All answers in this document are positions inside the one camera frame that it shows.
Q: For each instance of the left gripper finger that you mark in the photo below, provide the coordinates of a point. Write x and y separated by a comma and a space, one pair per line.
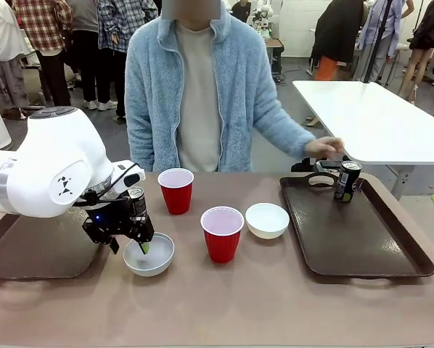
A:
144, 232
113, 244

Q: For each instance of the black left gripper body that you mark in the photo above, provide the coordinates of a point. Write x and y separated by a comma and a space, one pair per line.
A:
106, 221

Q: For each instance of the white bowl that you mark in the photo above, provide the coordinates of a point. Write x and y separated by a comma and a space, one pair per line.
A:
157, 264
267, 225

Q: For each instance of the black drink can yellow base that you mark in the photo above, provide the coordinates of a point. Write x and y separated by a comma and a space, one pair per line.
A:
347, 181

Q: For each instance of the person's right forearm blue sleeve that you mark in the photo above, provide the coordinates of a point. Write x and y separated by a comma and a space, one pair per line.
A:
141, 145

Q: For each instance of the person's left forearm blue sleeve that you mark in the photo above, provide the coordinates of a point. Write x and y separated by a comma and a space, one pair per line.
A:
282, 123

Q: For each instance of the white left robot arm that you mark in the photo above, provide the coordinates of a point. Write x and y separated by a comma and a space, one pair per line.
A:
53, 152

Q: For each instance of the person's left hand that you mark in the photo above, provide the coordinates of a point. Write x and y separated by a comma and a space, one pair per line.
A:
324, 145

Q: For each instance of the red plastic cup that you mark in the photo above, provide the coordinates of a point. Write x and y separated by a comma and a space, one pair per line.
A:
222, 246
176, 199

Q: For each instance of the dark brown plastic tray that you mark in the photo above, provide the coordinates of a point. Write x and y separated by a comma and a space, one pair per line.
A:
347, 239
39, 253

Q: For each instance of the white folding table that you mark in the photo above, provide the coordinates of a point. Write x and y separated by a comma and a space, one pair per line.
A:
376, 119

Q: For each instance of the black device behind tray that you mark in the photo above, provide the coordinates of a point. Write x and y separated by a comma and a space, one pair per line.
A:
311, 166

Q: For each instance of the person in blue fleece jacket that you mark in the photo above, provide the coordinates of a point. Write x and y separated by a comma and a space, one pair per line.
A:
199, 94

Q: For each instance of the bystander in dark trousers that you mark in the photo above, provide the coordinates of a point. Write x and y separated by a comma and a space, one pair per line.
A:
88, 61

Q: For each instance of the bystander in black dress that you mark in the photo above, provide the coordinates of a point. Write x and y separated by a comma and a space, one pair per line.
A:
425, 36

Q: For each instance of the black tripod pole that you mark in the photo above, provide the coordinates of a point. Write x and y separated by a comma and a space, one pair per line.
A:
378, 40

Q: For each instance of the bystander in light blue shirt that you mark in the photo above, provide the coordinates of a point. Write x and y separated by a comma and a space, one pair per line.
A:
382, 36

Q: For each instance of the bystander in blue plaid shirt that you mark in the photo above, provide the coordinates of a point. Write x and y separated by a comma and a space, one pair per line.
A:
122, 25

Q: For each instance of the bystander with orange trousers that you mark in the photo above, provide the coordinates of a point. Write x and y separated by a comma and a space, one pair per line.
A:
335, 32

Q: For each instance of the bystander in red plaid shirt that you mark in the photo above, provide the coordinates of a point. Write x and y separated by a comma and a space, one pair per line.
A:
44, 32

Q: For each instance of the bystander in white shirt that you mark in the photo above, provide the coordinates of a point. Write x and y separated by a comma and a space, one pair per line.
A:
3, 43

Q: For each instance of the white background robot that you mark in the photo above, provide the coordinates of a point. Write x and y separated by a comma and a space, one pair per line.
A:
264, 14

